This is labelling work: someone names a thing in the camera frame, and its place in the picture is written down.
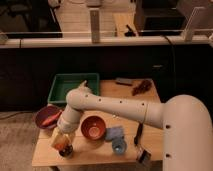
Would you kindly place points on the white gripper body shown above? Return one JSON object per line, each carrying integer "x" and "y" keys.
{"x": 64, "y": 135}

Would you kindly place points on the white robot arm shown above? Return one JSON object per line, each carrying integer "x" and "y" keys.
{"x": 185, "y": 122}

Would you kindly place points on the small metal cup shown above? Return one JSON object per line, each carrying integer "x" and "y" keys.
{"x": 67, "y": 152}

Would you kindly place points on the orange carrot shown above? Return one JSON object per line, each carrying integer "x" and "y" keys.
{"x": 51, "y": 119}

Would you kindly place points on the purple bowl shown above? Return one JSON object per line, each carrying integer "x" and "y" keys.
{"x": 44, "y": 113}

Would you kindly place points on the orange bowl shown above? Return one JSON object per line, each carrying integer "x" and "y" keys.
{"x": 93, "y": 128}

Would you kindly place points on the green plastic tray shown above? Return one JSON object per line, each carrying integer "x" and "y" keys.
{"x": 63, "y": 83}

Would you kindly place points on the blue cloth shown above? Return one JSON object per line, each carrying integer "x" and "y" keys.
{"x": 114, "y": 132}

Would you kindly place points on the pale banana piece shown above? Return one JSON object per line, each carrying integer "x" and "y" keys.
{"x": 83, "y": 84}

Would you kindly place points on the grey sponge block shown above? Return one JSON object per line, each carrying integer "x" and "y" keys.
{"x": 123, "y": 81}

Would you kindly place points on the dark grape bunch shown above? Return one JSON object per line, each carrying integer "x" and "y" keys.
{"x": 143, "y": 87}

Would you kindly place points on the black tool on desk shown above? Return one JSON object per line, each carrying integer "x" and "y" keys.
{"x": 129, "y": 32}

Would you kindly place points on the white angled bracket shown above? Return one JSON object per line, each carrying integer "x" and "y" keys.
{"x": 192, "y": 23}

